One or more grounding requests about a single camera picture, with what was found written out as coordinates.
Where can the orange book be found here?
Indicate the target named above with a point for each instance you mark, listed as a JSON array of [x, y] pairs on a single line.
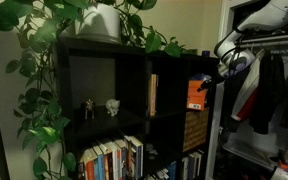
[[195, 98]]

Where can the green pothos plant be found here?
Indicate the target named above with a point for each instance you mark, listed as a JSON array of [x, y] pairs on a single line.
[[39, 24]]

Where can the bottom right shelf books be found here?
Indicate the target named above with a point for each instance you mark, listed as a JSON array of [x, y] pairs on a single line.
[[191, 165]]

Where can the metal closet rod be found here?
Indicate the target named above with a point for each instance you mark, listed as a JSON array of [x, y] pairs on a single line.
[[276, 41]]

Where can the dark blue textbook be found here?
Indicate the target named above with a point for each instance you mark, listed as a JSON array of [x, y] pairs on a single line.
[[200, 76]]

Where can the white red black jacket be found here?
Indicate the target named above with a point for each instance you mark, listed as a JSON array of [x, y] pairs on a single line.
[[246, 97]]

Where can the tan book middle compartment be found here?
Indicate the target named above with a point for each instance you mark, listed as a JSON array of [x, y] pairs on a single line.
[[152, 91]]

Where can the small brass robot figurine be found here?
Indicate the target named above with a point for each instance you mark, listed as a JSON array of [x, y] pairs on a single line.
[[89, 108]]

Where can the white elephant figurine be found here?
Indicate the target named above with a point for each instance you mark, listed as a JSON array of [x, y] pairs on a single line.
[[112, 106]]

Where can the white plant pot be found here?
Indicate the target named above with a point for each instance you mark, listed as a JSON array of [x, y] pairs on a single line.
[[100, 22]]

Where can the small purple cup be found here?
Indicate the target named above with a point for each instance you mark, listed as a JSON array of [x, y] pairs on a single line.
[[206, 53]]

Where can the woven storage basket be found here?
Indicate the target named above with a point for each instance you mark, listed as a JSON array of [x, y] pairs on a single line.
[[195, 130]]

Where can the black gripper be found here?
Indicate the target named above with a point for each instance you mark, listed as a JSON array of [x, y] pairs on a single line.
[[214, 80]]

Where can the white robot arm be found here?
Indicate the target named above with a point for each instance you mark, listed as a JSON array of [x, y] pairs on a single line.
[[272, 16]]

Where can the row of lower shelf books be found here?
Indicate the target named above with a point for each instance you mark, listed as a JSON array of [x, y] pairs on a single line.
[[116, 158]]

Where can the black hanging coat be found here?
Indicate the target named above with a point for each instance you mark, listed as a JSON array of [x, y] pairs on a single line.
[[270, 91]]

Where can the black cube bookshelf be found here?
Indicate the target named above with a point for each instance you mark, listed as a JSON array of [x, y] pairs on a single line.
[[101, 71]]

